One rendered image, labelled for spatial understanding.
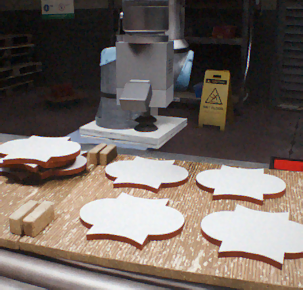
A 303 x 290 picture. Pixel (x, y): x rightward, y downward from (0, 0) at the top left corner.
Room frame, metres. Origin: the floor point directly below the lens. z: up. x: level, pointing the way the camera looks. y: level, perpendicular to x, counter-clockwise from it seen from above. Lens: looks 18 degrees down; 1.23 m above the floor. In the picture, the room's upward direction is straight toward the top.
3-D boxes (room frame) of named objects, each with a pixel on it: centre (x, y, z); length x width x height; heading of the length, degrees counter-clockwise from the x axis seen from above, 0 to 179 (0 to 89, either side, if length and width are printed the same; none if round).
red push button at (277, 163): (0.73, -0.28, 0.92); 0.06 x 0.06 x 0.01; 71
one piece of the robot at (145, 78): (0.65, 0.02, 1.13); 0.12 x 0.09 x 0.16; 166
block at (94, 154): (0.75, 0.11, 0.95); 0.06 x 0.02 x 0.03; 164
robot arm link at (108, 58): (1.16, 0.08, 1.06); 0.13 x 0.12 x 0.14; 83
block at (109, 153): (0.74, 0.09, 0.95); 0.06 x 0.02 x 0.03; 165
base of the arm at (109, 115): (1.15, 0.09, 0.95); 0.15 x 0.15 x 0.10
